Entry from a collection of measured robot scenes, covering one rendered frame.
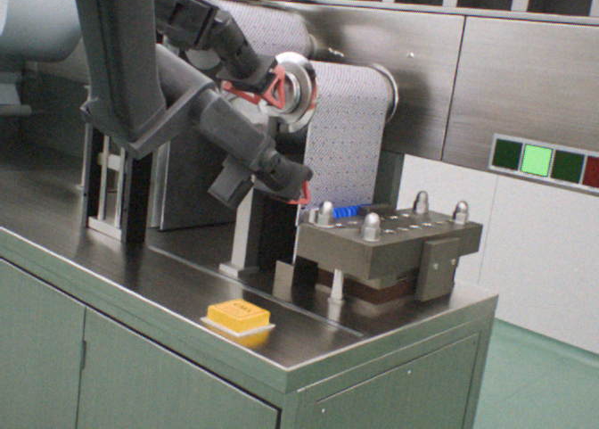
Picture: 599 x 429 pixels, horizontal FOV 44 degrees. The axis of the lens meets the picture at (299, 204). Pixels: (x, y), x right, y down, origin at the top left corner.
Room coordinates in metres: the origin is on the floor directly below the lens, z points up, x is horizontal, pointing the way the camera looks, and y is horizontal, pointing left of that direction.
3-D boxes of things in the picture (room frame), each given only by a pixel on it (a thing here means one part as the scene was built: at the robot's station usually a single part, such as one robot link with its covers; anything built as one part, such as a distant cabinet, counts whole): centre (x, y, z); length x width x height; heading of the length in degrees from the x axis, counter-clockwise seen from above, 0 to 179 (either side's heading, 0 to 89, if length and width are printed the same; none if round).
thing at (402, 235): (1.39, -0.19, 1.00); 0.40 x 0.16 x 0.06; 141
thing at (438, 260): (1.35, -0.27, 0.96); 0.10 x 0.03 x 0.11; 141
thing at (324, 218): (1.29, -0.05, 1.05); 0.04 x 0.04 x 0.04
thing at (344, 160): (1.43, -0.07, 1.10); 0.23 x 0.01 x 0.18; 141
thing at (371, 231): (1.24, -0.13, 1.05); 0.04 x 0.04 x 0.04
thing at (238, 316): (1.10, 0.07, 0.91); 0.07 x 0.07 x 0.02; 51
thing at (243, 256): (1.37, 0.10, 1.05); 0.06 x 0.05 x 0.31; 141
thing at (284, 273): (1.44, -0.08, 0.92); 0.28 x 0.04 x 0.04; 141
